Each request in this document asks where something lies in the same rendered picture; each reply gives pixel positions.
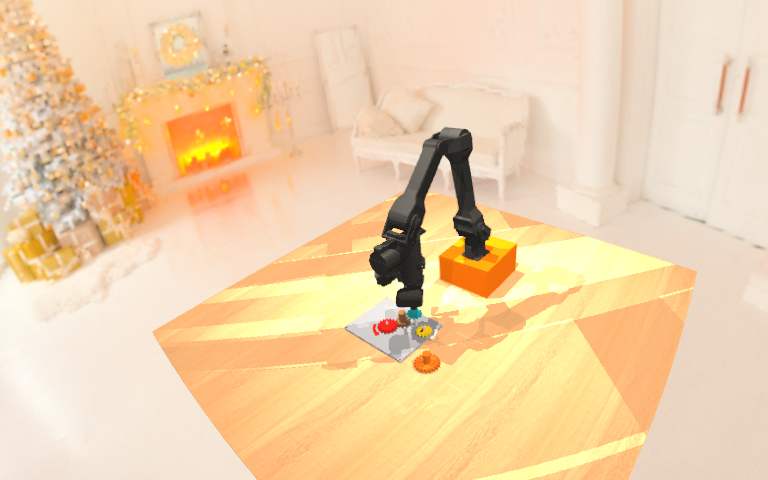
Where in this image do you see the orange gear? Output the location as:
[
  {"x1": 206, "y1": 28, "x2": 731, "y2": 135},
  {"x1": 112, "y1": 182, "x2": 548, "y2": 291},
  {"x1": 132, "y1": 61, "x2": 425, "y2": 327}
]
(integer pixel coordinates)
[{"x1": 414, "y1": 350, "x2": 441, "y2": 374}]

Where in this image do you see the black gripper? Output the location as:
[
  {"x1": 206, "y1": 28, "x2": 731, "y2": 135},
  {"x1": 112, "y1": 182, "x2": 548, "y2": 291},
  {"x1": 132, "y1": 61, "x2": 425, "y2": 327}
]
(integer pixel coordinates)
[{"x1": 396, "y1": 255, "x2": 426, "y2": 310}]

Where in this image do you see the brown gear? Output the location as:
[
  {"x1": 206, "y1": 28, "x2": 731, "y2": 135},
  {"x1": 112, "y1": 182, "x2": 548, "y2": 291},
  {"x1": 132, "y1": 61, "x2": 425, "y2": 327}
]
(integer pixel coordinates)
[{"x1": 396, "y1": 310, "x2": 410, "y2": 328}]

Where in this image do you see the teal gear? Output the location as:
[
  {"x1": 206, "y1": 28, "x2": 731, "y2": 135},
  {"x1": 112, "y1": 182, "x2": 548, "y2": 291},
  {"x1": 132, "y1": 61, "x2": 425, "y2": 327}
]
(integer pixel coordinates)
[{"x1": 407, "y1": 307, "x2": 422, "y2": 320}]

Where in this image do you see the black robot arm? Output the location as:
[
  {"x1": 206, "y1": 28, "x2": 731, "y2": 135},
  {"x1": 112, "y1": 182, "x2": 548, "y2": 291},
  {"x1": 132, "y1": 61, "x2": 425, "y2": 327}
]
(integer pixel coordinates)
[{"x1": 369, "y1": 127, "x2": 491, "y2": 287}]

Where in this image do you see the red gear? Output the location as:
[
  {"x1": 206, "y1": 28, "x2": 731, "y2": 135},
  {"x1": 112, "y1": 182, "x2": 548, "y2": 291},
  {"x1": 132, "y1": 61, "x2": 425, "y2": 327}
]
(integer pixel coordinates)
[{"x1": 377, "y1": 319, "x2": 398, "y2": 334}]

